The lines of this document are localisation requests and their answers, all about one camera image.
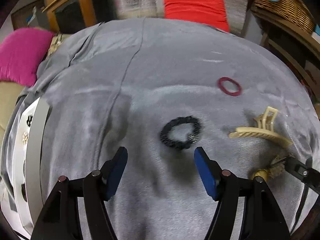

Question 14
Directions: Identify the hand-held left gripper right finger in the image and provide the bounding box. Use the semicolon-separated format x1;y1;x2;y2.
194;147;292;240

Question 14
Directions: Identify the red cushion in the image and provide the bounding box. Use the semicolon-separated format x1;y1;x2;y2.
162;0;230;32

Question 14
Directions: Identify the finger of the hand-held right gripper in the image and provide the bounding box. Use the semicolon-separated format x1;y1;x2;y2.
285;156;320;195

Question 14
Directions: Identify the wooden glass-door cabinet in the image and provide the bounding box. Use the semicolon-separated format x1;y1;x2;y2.
42;0;115;34

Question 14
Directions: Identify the magenta pillow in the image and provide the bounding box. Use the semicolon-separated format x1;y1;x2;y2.
0;28;55;87

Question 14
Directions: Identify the black scrunchie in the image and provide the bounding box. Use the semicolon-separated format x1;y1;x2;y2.
160;115;201;151

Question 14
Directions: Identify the cream hair claw clip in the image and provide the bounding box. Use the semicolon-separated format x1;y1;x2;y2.
229;106;293;148

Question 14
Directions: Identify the gold pearl brooch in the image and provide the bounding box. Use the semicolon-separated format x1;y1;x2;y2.
251;155;288;180

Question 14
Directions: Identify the beige patterned cloth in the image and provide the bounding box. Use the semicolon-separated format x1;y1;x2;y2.
47;34;65;55

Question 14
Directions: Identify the wooden shelf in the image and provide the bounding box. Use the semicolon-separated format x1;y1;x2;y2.
250;5;320;100

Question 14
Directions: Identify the white organizer box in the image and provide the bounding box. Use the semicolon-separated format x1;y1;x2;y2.
10;96;53;235

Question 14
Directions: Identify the beige leather sofa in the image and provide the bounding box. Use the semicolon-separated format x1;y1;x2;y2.
0;81;25;140

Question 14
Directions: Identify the maroon hair tie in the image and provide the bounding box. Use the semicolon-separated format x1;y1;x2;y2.
217;77;242;97

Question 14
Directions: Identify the wicker basket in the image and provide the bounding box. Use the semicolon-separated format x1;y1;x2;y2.
251;0;316;34

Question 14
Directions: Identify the grey blanket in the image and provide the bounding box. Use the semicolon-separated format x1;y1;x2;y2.
0;17;320;240

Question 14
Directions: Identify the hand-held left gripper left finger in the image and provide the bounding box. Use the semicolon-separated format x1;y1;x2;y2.
30;147;128;240

